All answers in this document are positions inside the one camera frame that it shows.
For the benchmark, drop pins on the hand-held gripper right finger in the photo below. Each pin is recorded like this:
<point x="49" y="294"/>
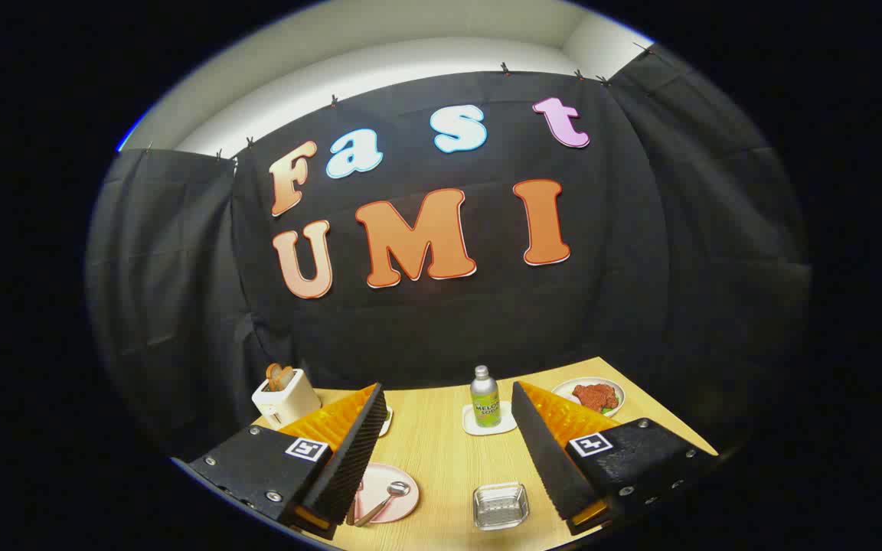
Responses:
<point x="544" y="459"/>

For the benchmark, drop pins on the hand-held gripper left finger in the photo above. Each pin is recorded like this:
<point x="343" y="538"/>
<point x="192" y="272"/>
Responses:
<point x="357" y="451"/>

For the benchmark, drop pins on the white divided bean dish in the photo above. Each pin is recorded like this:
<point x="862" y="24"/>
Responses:
<point x="387" y="422"/>

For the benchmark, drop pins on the white square coaster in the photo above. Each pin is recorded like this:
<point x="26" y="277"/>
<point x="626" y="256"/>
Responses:
<point x="506" y="423"/>

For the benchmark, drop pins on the white oval plate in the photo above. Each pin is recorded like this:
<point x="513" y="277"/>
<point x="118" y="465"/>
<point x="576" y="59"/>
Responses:
<point x="563" y="392"/>

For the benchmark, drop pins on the pink round plate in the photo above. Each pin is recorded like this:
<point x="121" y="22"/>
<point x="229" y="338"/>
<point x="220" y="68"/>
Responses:
<point x="403" y="505"/>

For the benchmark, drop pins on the brown meat patty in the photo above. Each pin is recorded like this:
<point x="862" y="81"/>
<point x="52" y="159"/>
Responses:
<point x="596" y="396"/>

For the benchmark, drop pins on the green soda bottle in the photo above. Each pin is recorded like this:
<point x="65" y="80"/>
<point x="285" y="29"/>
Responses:
<point x="485" y="402"/>

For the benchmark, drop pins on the cream toaster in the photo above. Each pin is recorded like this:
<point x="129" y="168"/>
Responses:
<point x="288" y="402"/>

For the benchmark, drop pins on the toasted bread slices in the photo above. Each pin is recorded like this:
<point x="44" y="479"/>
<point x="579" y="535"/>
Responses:
<point x="279" y="376"/>

